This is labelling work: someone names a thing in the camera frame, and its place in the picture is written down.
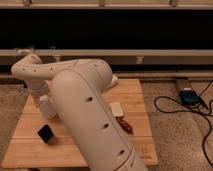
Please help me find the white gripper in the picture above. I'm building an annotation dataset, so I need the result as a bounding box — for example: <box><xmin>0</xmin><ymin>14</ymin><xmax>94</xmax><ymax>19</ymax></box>
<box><xmin>27</xmin><ymin>80</ymin><xmax>49</xmax><ymax>99</ymax></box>

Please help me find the white ceramic cup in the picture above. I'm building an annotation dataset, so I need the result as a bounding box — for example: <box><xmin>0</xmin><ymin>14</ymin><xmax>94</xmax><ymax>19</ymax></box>
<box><xmin>39</xmin><ymin>95</ymin><xmax>56</xmax><ymax>119</ymax></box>

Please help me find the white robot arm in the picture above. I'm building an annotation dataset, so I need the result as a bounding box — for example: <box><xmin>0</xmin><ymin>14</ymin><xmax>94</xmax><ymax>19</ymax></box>
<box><xmin>11</xmin><ymin>53</ymin><xmax>148</xmax><ymax>171</ymax></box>

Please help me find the black eraser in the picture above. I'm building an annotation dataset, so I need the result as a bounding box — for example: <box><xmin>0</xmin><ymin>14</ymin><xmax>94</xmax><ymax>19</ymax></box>
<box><xmin>38</xmin><ymin>125</ymin><xmax>54</xmax><ymax>143</ymax></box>

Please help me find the wooden table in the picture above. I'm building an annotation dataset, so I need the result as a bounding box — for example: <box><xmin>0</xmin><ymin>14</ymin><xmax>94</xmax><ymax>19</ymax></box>
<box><xmin>2</xmin><ymin>79</ymin><xmax>158</xmax><ymax>168</ymax></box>

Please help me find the white crumpled object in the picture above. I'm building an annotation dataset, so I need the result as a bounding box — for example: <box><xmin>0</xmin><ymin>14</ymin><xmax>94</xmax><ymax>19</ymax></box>
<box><xmin>108</xmin><ymin>74</ymin><xmax>118</xmax><ymax>88</ymax></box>

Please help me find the white rectangular block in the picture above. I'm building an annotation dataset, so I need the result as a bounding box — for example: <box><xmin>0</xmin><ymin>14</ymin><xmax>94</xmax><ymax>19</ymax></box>
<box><xmin>109</xmin><ymin>102</ymin><xmax>124</xmax><ymax>117</ymax></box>

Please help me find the blue power adapter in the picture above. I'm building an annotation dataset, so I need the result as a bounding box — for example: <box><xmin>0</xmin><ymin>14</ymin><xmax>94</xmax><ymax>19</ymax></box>
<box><xmin>179</xmin><ymin>90</ymin><xmax>200</xmax><ymax>106</ymax></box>

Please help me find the black cable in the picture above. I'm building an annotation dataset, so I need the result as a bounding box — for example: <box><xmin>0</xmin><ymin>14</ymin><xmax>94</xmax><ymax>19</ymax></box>
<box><xmin>153</xmin><ymin>79</ymin><xmax>213</xmax><ymax>169</ymax></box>

